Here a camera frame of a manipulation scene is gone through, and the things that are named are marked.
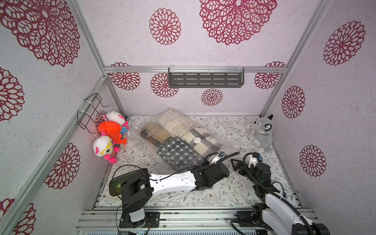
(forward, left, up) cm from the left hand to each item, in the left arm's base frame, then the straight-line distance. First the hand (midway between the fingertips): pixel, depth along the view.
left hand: (211, 162), depth 80 cm
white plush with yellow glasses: (+7, +60, +5) cm, 61 cm away
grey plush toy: (+19, -35, -4) cm, 40 cm away
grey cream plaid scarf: (+18, +3, -7) cm, 19 cm away
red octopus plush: (+19, +59, +5) cm, 62 cm away
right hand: (+3, -15, -5) cm, 16 cm away
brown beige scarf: (+26, +37, -9) cm, 46 cm away
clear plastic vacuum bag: (+32, +53, -11) cm, 63 cm away
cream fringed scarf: (+33, +21, -7) cm, 39 cm away
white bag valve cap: (+20, +7, -7) cm, 22 cm away
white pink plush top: (+29, +59, +6) cm, 66 cm away
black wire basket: (+15, +65, +21) cm, 70 cm away
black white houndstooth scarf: (+9, +18, -8) cm, 22 cm away
